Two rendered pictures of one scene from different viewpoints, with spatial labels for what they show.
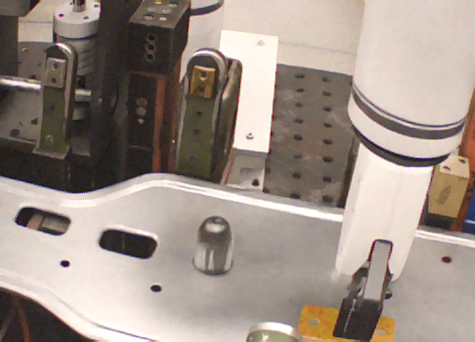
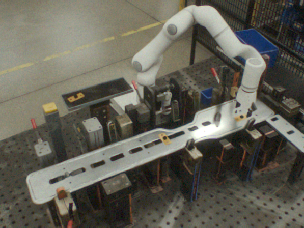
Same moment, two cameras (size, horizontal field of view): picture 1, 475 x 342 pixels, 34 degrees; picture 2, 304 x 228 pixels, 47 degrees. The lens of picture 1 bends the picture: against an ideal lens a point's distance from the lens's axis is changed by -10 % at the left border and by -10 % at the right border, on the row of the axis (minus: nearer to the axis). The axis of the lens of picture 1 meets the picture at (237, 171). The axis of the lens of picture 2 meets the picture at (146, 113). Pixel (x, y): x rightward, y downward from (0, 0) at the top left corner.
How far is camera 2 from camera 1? 148 cm
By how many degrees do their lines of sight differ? 27
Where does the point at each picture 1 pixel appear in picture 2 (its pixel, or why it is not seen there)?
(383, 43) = (251, 80)
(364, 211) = (250, 100)
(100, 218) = (199, 122)
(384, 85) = (251, 85)
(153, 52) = (185, 94)
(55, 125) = (176, 114)
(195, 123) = (196, 102)
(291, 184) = not seen: hidden behind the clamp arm
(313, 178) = not seen: hidden behind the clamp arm
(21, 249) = (197, 134)
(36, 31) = not seen: outside the picture
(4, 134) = (160, 122)
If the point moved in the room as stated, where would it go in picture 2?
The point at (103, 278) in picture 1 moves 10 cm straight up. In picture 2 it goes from (211, 129) to (213, 115)
